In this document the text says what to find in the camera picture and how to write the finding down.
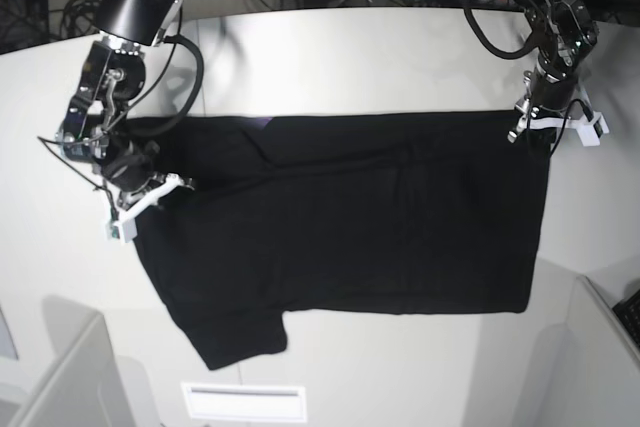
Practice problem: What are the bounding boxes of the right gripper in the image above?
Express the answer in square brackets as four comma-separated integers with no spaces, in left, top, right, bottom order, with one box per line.
[97,139,160,193]

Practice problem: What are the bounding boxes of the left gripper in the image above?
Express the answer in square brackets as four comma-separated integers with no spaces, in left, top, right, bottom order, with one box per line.
[519,68,578,125]

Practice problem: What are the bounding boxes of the black T-shirt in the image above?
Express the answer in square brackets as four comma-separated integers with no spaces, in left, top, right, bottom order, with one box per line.
[133,111,550,370]

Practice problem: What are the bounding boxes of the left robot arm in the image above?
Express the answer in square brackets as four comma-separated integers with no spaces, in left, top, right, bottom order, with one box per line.
[461,0,598,120]

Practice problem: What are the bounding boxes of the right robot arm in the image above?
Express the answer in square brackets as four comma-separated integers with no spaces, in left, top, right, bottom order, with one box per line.
[55,0,204,193]

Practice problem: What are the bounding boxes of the grey partition panel left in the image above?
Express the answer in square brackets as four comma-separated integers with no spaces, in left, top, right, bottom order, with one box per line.
[8,310,136,426]

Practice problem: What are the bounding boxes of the grey partition panel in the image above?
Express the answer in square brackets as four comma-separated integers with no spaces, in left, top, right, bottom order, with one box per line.
[8,310,136,426]
[562,277,639,427]

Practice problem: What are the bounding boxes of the black keyboard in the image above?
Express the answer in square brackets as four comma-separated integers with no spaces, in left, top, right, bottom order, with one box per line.
[613,291,640,347]

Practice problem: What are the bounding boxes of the white table slot plate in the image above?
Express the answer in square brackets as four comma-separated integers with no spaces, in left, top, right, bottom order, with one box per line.
[181,383,308,423]

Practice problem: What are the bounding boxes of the grey partition panel right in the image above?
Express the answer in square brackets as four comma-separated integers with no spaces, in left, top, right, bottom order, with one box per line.
[562,277,639,427]

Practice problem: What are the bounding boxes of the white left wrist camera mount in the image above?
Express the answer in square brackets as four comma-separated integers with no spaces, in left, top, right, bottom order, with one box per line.
[507,84,610,147]

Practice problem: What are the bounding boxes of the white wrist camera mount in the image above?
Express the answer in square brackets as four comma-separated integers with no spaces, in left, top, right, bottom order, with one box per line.
[104,173,195,244]
[507,84,610,147]

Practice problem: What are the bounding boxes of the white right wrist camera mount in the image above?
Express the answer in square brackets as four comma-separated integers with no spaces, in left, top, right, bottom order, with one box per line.
[104,173,195,244]

